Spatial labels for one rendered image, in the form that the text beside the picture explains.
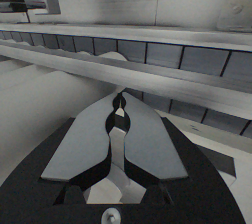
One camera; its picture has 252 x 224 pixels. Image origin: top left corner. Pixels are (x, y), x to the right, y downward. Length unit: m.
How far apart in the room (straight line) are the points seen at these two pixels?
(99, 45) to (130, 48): 0.05
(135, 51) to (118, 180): 0.28
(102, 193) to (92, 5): 0.35
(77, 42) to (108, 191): 0.29
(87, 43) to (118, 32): 0.05
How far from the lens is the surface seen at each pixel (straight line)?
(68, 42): 0.23
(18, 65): 0.20
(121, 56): 0.16
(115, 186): 0.34
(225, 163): 0.25
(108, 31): 0.18
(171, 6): 0.20
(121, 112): 0.16
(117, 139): 0.27
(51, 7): 0.22
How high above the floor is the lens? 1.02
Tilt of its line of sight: 47 degrees down
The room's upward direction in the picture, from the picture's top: 133 degrees counter-clockwise
